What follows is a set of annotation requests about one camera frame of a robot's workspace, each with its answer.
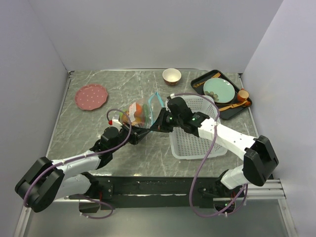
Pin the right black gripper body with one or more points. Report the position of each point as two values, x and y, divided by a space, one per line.
168 121

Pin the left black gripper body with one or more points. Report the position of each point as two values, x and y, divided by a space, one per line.
133 138

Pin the clear zip top bag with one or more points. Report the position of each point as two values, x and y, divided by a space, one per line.
155 105

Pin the orange tangerine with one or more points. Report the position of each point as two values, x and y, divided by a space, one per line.
139 111
126 118

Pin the green chili pepper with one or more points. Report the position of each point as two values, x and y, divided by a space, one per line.
146 114

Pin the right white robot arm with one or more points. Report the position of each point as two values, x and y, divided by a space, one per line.
257 154

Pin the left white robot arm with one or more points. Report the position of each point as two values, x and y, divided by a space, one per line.
48 180

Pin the white plastic basket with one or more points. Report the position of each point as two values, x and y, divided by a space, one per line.
188 146

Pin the white ceramic bowl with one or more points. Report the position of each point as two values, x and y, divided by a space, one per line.
171 76

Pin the pink dotted plate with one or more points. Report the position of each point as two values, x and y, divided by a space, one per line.
91 97

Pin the black tray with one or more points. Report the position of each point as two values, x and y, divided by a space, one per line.
230 113

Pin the light green plate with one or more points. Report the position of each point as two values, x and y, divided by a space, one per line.
219 89

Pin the wooden spoon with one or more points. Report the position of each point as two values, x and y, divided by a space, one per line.
224 107

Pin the wooden chopsticks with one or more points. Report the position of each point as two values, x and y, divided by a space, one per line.
202 79

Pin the small brown cup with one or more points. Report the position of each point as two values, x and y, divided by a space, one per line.
242 95

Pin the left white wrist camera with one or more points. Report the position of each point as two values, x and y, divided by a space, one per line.
115 122

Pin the black base frame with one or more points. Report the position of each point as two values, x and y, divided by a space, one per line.
148 192

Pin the aluminium rail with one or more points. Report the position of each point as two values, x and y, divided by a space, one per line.
271 190

